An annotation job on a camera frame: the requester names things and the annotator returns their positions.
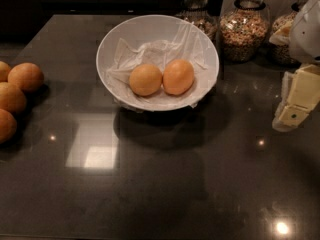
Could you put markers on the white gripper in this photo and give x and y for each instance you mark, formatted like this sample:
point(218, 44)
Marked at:
point(306, 34)

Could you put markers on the orange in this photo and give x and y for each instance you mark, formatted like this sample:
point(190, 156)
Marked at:
point(145, 79)
point(178, 77)

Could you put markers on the white bowl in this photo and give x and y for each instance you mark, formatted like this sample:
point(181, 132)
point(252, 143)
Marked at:
point(140, 29)

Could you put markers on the right glass grain jar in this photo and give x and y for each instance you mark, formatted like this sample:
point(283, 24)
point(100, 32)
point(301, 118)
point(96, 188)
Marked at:
point(279, 37)

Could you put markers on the glass grain jar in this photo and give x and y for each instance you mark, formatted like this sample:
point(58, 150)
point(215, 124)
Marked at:
point(196, 13)
point(279, 37)
point(243, 29)

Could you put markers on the middle glass grain jar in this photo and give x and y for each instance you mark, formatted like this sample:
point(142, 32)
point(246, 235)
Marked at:
point(243, 29)

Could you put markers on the white paper liner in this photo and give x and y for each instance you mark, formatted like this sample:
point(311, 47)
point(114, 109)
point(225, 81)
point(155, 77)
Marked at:
point(151, 52)

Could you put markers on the left glass grain jar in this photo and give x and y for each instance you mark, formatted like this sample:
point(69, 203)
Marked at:
point(196, 13)

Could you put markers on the orange upper left table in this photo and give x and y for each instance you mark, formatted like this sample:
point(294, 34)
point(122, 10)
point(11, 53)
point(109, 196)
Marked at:
point(26, 76)

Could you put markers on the orange table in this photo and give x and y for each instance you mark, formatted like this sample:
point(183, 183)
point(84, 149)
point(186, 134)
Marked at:
point(8, 126)
point(26, 76)
point(12, 99)

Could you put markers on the orange middle left table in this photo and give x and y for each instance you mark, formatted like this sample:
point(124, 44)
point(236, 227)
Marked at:
point(12, 99)

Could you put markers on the orange top left edge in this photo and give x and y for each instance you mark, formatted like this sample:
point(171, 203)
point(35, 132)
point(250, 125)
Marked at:
point(4, 71)

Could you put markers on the orange lower left table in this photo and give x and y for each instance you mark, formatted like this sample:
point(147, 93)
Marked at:
point(8, 126)

